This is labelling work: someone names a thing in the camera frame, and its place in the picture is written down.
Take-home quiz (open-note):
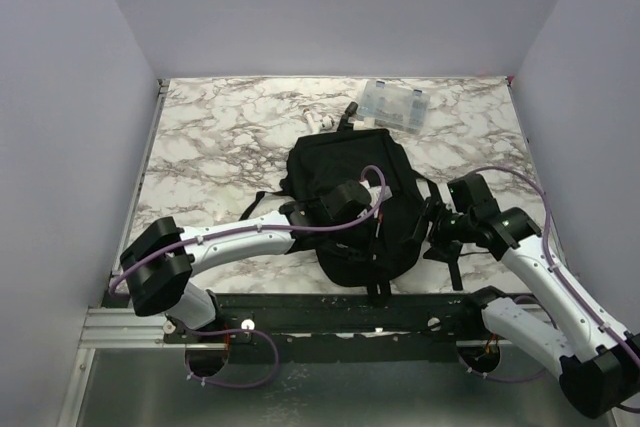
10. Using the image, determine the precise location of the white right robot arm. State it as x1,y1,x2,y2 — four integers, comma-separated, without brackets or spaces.
424,169,639,419

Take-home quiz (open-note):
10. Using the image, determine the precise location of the black and white valve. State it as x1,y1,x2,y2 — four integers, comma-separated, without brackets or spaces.
337,102,375,131

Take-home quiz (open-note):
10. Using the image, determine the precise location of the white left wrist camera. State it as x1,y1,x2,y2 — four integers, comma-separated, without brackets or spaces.
360,180,393,206

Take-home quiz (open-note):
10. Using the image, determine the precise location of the black mounting plate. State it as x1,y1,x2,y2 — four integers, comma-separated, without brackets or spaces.
154,293,490,365

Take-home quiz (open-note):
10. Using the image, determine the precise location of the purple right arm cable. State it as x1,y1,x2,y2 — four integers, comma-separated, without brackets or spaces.
464,165,640,411

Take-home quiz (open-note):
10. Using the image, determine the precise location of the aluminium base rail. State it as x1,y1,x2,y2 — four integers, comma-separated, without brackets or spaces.
80,294,492,351

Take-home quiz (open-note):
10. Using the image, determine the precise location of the clear plastic organizer box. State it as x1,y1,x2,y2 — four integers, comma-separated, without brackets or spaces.
356,80,430,134

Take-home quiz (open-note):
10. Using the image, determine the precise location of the black student backpack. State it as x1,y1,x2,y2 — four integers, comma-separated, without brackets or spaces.
238,127,466,307

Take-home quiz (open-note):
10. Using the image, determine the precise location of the white plastic pipe fitting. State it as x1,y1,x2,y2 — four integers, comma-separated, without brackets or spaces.
303,108,335,135

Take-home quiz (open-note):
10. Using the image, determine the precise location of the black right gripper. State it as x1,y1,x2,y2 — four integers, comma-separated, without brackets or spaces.
399,195,475,263

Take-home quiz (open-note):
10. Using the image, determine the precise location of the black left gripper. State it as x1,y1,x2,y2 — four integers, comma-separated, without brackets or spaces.
328,212,394,271

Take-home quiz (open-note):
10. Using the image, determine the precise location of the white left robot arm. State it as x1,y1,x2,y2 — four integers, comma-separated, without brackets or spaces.
120,180,391,342

